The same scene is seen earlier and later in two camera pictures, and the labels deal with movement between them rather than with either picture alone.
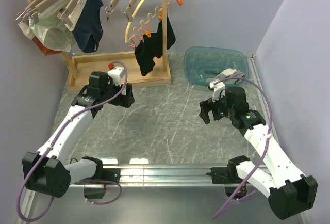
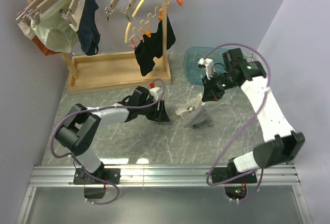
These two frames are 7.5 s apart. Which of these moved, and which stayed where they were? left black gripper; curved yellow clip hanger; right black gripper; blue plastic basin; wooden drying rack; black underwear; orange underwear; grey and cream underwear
Moved: left black gripper; right black gripper; grey and cream underwear
Stayed: blue plastic basin; wooden drying rack; orange underwear; black underwear; curved yellow clip hanger
